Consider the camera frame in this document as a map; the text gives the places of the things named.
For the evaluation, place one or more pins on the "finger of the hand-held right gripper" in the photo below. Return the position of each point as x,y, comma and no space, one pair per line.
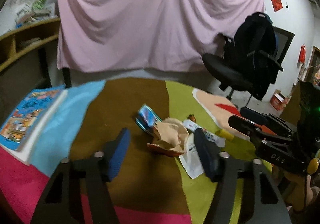
240,123
252,115

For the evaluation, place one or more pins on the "glass jar with green sweets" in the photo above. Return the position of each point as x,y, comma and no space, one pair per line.
39,2

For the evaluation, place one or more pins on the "white tube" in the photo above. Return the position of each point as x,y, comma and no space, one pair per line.
192,125

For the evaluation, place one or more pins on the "stack of books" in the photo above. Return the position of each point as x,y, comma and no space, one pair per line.
30,16

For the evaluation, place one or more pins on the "blue carton box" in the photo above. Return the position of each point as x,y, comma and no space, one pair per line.
147,117

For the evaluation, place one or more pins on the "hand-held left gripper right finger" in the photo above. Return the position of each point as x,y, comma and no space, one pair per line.
205,153

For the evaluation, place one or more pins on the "blue cover picture book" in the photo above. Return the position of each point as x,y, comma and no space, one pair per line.
30,118

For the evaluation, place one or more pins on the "wooden shelf desk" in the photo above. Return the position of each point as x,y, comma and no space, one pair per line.
12,46

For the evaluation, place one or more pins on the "dark blue backpack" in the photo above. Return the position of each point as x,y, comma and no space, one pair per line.
257,46

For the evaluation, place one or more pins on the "orange brown snack wrapper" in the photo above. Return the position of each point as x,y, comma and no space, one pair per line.
156,149

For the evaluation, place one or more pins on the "red cardboard box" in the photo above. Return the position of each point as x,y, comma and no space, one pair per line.
277,102

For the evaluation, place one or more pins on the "small brown scrap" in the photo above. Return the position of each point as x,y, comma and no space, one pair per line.
191,117

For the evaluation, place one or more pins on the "brown paper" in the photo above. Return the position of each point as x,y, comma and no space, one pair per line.
170,131

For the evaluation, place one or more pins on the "white pouch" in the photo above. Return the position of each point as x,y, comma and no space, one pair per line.
191,159

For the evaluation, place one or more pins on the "black mesh office chair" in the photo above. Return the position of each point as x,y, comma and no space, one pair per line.
225,68

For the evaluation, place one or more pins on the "pink hanging bed sheet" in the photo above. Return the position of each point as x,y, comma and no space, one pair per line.
150,18

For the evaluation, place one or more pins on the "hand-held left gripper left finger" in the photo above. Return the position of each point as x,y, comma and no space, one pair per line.
118,153

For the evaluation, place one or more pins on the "person's right hand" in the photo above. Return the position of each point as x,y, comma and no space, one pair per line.
314,194

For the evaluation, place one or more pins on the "stack of papers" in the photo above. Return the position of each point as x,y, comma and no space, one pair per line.
30,42

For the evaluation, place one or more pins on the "wooden cabinet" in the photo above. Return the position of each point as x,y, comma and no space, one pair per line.
291,103

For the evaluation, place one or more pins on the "wooden door frame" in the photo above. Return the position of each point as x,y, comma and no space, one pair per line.
313,53

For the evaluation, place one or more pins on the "red hanging ornament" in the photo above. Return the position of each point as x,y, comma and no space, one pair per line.
302,53

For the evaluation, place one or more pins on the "multicoloured patchwork blanket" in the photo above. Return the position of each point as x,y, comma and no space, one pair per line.
140,189

